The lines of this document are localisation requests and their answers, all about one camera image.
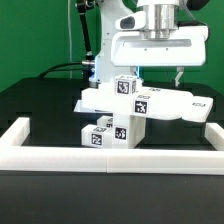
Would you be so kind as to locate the white marker cube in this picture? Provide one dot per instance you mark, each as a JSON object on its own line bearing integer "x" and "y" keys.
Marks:
{"x": 125, "y": 84}

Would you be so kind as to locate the white chair back part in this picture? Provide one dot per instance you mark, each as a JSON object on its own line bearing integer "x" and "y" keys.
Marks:
{"x": 149, "y": 102}

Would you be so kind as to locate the white U-shaped boundary frame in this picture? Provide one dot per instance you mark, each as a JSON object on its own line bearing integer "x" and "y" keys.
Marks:
{"x": 14, "y": 155}

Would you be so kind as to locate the white marker base plate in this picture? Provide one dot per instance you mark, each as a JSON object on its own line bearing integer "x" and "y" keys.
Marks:
{"x": 80, "y": 109}

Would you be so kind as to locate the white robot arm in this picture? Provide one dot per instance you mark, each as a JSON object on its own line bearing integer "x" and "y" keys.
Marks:
{"x": 149, "y": 36}

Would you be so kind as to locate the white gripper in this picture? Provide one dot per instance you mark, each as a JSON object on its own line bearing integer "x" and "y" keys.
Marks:
{"x": 184, "y": 46}

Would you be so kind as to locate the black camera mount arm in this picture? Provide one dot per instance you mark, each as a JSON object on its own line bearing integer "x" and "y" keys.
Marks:
{"x": 82, "y": 7}

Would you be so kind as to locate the white chair seat part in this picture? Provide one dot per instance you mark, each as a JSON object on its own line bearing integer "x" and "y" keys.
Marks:
{"x": 128, "y": 131}

